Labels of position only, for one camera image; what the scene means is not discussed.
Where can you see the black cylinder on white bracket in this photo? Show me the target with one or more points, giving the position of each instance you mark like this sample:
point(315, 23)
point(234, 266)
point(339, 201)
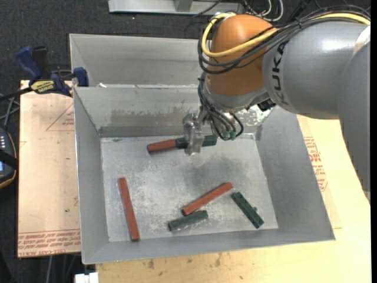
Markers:
point(265, 104)

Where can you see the brown cardboard board red print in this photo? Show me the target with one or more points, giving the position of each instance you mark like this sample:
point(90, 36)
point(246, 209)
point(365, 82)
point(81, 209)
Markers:
point(44, 158)

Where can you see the grey metal bin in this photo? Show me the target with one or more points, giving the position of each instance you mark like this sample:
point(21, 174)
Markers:
point(165, 175)

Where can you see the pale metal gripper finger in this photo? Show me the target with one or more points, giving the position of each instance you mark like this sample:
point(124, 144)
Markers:
point(198, 144)
point(188, 141)

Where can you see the dark green flat block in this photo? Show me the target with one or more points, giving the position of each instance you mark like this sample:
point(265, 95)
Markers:
point(209, 141)
point(188, 220)
point(247, 209)

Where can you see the red-brown flat block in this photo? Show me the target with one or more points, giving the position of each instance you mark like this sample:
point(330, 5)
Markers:
point(129, 209)
point(161, 146)
point(207, 198)

